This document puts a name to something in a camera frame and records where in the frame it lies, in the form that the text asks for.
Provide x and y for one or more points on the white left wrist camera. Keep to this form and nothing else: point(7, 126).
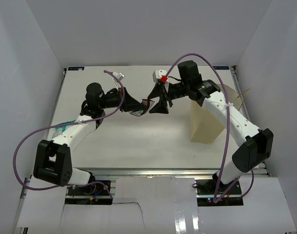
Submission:
point(118, 76)

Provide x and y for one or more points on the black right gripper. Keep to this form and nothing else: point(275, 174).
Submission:
point(159, 90)

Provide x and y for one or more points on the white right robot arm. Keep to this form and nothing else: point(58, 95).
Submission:
point(254, 144)

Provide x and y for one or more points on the black xdof label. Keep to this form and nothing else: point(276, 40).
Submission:
point(221, 67)
point(73, 68)

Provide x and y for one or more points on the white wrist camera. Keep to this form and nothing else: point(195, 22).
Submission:
point(118, 76)
point(159, 76)

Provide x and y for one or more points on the left black XDOF label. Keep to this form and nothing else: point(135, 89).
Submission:
point(73, 68)

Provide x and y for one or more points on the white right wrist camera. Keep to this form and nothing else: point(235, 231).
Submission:
point(159, 76)

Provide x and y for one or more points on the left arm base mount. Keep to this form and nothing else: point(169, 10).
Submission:
point(91, 195)

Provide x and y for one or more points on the teal white snack packet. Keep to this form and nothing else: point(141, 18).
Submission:
point(61, 128)

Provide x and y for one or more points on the right black XDOF label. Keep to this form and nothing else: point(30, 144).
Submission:
point(221, 67)

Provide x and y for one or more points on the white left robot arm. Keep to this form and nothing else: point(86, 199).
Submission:
point(53, 162)

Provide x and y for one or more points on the brown paper bag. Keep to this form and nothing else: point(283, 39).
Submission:
point(204, 127)

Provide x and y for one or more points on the small purple candy packet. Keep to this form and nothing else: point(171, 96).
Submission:
point(147, 105)

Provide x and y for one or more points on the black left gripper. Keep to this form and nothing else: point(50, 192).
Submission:
point(130, 105)

